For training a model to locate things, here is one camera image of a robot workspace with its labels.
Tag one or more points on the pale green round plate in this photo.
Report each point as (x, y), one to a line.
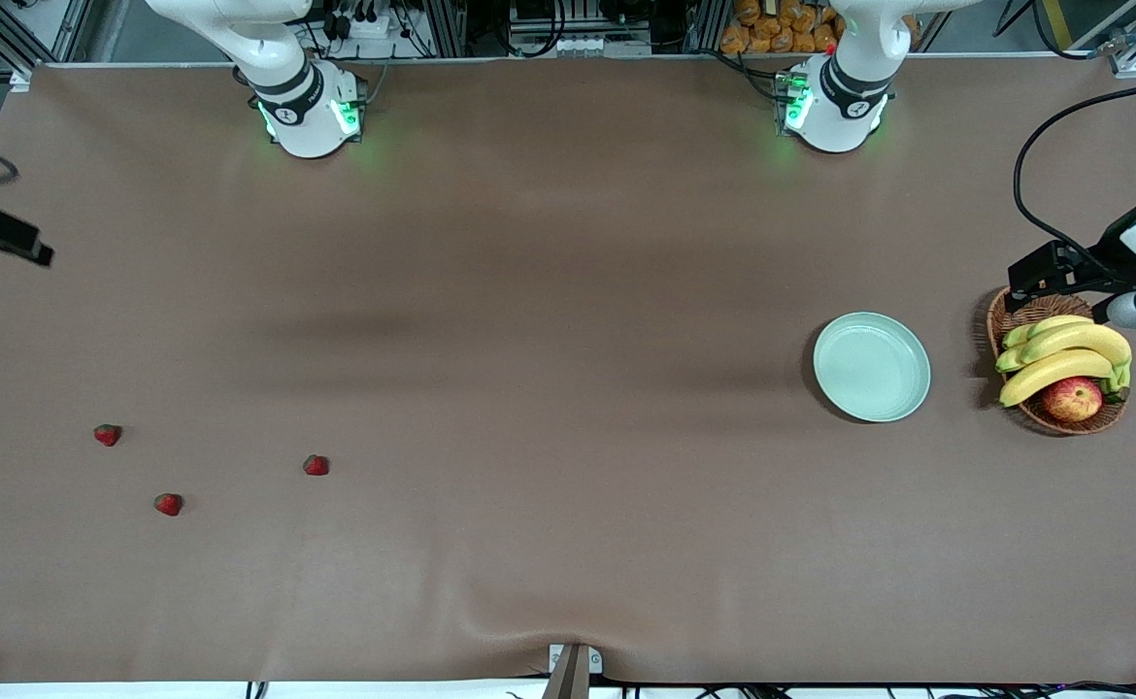
(869, 369)

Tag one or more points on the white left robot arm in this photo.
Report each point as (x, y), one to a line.
(835, 107)

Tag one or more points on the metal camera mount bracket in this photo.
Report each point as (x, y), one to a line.
(573, 675)

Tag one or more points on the brown wicker basket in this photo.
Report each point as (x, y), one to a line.
(1039, 416)

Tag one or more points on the white terminal block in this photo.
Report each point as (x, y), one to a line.
(602, 46)

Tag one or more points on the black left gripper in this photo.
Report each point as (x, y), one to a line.
(1099, 264)

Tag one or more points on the brown table cover mat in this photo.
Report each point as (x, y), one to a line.
(568, 243)

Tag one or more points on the white power strip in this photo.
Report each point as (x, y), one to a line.
(369, 27)

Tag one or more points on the red yellow apple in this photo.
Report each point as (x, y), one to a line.
(1073, 400)

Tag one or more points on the red strawberry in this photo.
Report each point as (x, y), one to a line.
(316, 465)
(108, 435)
(168, 504)

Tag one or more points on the pile of orange bread rolls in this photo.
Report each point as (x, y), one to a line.
(772, 29)

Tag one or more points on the small greenish yellow banana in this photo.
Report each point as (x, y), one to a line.
(1053, 323)

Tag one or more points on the long yellow banana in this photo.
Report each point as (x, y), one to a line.
(1083, 340)
(1053, 369)

